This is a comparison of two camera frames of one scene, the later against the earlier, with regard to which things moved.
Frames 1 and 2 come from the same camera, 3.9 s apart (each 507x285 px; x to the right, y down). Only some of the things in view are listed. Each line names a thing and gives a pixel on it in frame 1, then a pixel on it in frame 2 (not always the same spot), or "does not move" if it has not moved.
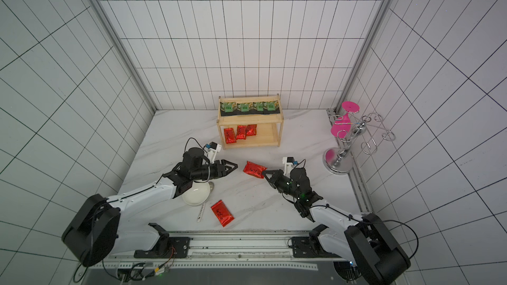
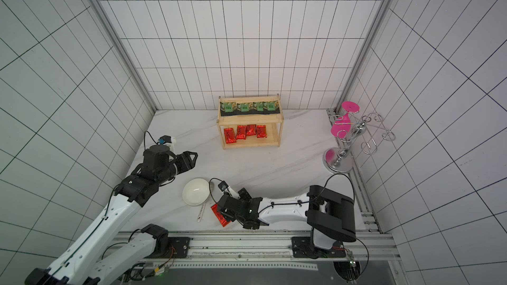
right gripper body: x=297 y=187 -> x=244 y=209
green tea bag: x=245 y=107 does not move
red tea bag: x=241 y=132 does not move
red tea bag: x=254 y=169 -> x=261 y=131
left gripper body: x=205 y=171 -> x=167 y=173
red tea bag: x=251 y=130 does not move
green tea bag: x=228 y=107 does not move
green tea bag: x=258 y=105 does not move
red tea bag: x=230 y=135 does not move
